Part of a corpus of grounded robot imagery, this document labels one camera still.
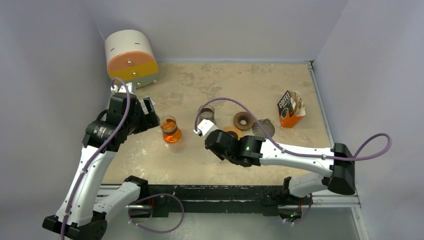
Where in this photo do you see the light wooden dripper ring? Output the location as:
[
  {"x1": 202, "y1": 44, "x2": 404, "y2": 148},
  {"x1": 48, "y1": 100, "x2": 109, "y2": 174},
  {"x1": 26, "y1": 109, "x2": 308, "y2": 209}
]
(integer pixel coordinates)
[{"x1": 222, "y1": 126, "x2": 245, "y2": 140}]

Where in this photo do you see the orange glass carafe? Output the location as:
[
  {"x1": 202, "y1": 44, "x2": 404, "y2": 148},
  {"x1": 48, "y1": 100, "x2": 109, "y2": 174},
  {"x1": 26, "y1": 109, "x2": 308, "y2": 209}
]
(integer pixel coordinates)
[{"x1": 159, "y1": 115, "x2": 182, "y2": 144}]

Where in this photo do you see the clear plastic filter packet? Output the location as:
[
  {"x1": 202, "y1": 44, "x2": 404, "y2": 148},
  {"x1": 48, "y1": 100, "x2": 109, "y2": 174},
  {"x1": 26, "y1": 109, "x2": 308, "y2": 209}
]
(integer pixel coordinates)
[{"x1": 139, "y1": 96, "x2": 156, "y2": 114}]

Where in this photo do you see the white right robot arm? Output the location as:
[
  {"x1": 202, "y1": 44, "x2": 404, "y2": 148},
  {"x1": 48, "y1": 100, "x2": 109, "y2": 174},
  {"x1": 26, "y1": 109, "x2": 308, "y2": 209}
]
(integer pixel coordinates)
[{"x1": 204, "y1": 129, "x2": 356, "y2": 204}]

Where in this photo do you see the orange coffee filter box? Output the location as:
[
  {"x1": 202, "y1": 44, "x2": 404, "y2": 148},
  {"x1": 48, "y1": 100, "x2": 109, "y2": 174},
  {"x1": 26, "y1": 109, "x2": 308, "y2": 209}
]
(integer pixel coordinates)
[{"x1": 277, "y1": 90, "x2": 306, "y2": 128}]

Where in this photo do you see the grey glass carafe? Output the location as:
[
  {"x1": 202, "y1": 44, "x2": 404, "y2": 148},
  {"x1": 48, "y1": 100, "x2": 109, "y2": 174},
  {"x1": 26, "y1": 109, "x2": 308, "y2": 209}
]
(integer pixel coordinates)
[{"x1": 196, "y1": 104, "x2": 216, "y2": 125}]

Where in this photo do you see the white round drawer cabinet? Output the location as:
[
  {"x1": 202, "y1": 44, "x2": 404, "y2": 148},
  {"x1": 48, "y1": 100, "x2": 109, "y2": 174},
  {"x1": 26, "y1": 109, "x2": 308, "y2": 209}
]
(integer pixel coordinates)
[{"x1": 104, "y1": 29, "x2": 159, "y2": 88}]

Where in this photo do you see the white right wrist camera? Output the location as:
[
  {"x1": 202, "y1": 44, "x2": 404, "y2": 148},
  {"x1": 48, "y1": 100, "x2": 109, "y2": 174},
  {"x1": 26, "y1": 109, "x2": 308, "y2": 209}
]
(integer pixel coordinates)
[{"x1": 193, "y1": 119, "x2": 219, "y2": 140}]

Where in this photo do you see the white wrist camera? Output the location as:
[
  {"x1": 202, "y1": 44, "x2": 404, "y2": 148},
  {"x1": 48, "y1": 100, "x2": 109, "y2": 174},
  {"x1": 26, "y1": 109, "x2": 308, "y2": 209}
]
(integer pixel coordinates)
[
  {"x1": 193, "y1": 119, "x2": 219, "y2": 140},
  {"x1": 110, "y1": 82, "x2": 134, "y2": 94}
]

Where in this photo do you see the dark wooden dripper ring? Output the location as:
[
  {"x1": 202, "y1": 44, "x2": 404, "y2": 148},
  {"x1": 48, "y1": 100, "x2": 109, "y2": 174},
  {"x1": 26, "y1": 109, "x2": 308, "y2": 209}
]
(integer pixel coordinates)
[{"x1": 233, "y1": 111, "x2": 255, "y2": 131}]

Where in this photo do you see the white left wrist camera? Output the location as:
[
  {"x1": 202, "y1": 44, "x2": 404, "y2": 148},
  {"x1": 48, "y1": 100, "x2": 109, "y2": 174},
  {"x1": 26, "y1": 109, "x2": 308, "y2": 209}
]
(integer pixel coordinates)
[{"x1": 110, "y1": 82, "x2": 134, "y2": 94}]

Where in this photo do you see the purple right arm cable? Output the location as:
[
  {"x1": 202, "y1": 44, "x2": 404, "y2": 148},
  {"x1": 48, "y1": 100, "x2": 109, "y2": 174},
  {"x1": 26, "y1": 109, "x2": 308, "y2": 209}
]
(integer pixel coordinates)
[{"x1": 194, "y1": 97, "x2": 393, "y2": 163}]

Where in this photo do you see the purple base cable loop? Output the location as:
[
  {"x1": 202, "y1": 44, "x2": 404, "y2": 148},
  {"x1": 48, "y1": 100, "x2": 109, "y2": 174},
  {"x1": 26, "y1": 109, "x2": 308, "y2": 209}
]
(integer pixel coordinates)
[{"x1": 127, "y1": 193, "x2": 185, "y2": 234}]

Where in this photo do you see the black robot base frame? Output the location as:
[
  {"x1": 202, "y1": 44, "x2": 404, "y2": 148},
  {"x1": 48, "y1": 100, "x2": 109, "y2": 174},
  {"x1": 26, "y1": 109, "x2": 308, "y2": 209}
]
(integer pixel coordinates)
[{"x1": 126, "y1": 176, "x2": 312, "y2": 220}]

